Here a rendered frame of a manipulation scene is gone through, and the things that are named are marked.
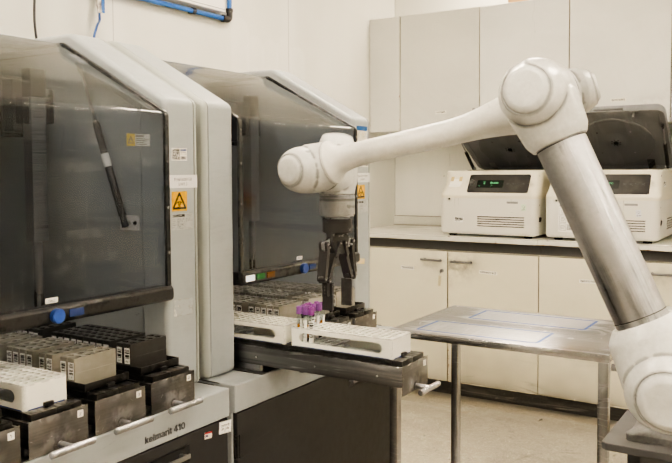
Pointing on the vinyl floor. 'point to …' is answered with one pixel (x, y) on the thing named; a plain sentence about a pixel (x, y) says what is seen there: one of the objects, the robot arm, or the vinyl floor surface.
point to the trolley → (580, 329)
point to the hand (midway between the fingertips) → (337, 297)
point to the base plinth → (528, 400)
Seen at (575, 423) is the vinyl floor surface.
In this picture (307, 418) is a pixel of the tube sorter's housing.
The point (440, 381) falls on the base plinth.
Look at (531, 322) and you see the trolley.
